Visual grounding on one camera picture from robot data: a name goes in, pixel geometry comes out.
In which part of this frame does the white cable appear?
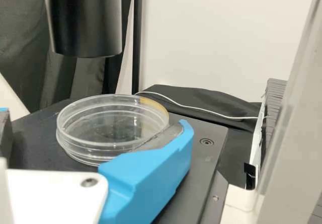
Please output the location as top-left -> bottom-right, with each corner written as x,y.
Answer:
132,91 -> 260,122

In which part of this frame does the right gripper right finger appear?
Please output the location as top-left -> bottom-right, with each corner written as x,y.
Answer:
98,119 -> 195,224

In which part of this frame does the petri dish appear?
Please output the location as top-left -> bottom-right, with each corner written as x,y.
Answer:
56,94 -> 170,166

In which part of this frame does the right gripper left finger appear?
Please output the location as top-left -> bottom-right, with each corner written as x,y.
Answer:
0,106 -> 14,159

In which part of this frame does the cream microscope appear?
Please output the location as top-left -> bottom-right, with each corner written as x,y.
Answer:
0,0 -> 322,224

